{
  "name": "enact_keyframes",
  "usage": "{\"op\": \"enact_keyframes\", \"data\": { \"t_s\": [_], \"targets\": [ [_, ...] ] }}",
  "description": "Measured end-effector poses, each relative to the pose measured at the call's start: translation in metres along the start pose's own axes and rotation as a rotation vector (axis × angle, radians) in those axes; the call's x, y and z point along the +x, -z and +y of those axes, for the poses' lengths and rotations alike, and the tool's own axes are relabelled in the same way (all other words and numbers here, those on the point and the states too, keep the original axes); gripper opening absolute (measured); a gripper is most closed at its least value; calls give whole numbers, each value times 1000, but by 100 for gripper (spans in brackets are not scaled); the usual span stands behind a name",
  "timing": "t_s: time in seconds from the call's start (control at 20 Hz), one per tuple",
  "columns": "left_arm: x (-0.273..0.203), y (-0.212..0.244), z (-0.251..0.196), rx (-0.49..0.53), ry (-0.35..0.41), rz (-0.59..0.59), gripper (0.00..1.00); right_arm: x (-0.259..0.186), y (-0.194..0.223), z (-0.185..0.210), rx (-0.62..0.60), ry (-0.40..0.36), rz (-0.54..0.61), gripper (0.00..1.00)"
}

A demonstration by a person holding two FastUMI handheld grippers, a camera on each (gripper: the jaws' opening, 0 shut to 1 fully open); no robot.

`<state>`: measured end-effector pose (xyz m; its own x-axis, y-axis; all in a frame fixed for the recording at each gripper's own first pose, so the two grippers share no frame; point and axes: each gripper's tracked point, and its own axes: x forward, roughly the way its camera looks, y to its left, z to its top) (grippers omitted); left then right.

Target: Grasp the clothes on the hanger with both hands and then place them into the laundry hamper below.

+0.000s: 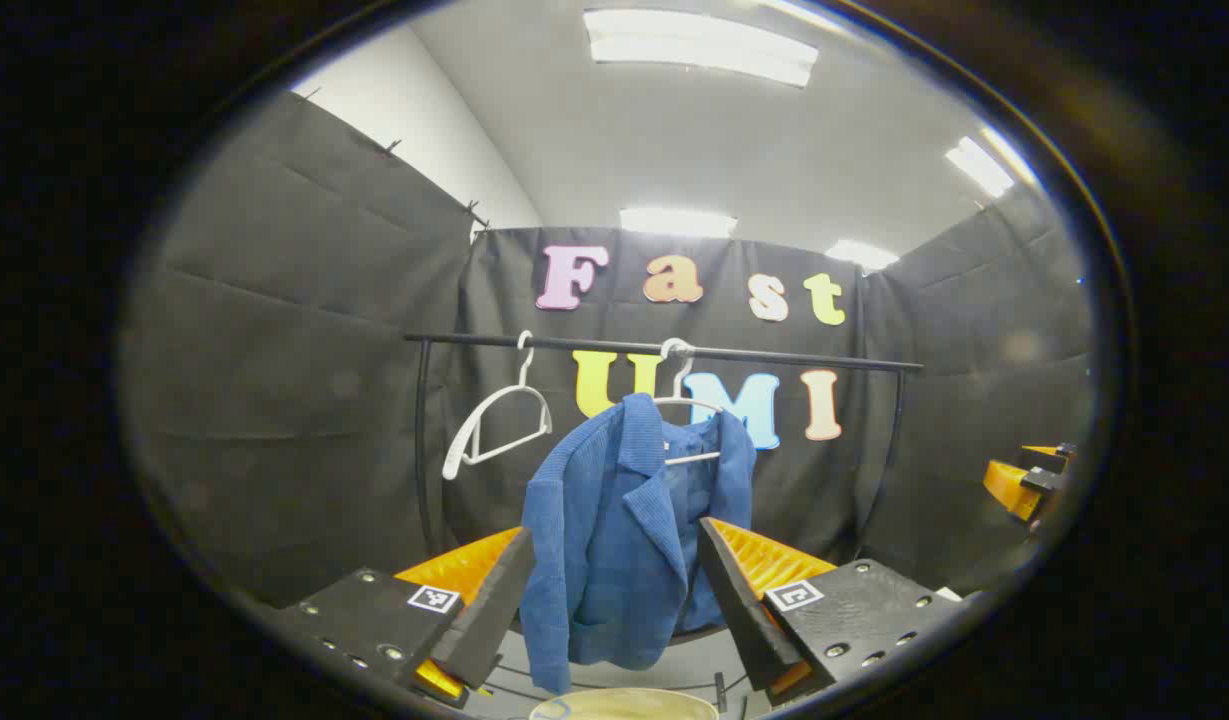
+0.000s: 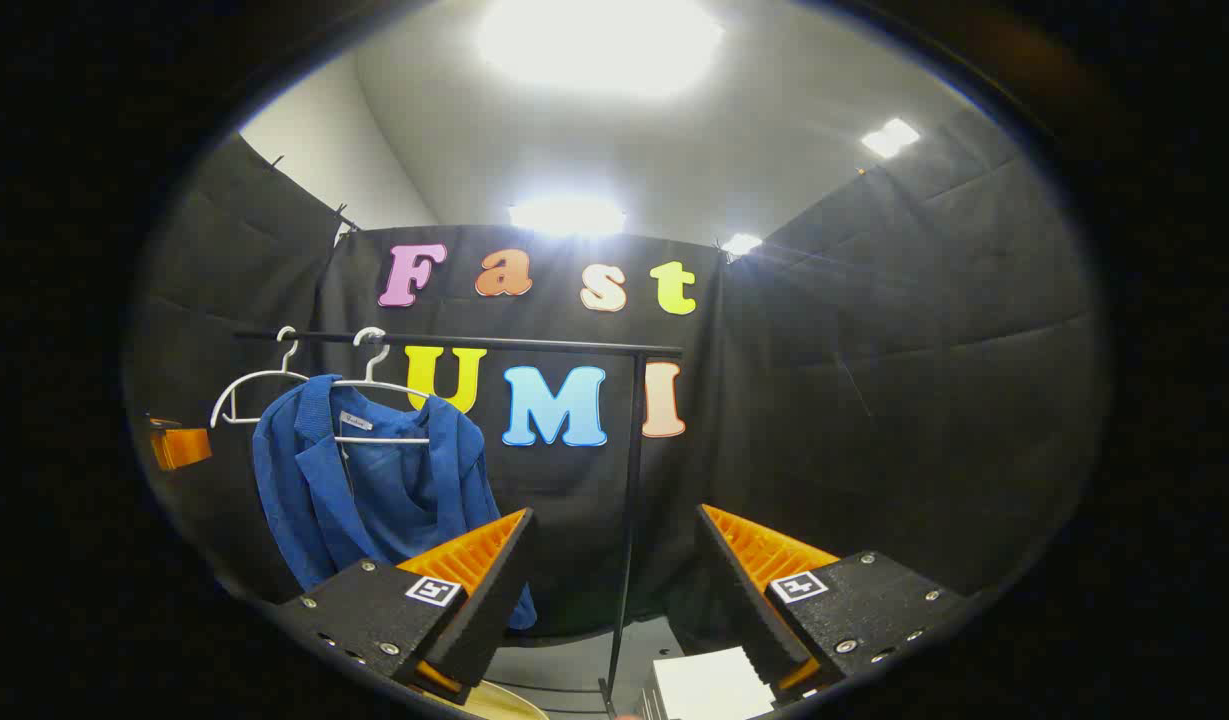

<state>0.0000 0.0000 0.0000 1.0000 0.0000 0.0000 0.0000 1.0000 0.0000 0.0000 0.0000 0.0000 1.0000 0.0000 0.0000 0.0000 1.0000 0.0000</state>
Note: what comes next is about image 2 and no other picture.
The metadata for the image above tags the white storage box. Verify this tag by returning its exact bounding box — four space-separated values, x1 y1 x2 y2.
646 647 780 720

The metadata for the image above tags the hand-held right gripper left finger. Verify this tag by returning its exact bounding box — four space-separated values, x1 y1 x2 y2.
274 508 537 706

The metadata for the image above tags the blue corduroy jacket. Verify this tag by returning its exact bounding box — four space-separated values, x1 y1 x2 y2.
252 375 538 631

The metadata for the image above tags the black clothes rack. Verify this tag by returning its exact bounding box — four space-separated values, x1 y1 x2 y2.
236 330 685 719

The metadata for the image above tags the cream round laundry hamper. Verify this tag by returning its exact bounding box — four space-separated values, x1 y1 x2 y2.
429 680 550 720

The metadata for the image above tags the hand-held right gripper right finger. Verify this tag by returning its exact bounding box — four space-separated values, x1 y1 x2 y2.
694 503 975 701

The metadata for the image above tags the white plastic hanger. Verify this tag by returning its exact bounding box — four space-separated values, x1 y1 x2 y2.
210 326 310 429
329 326 433 446

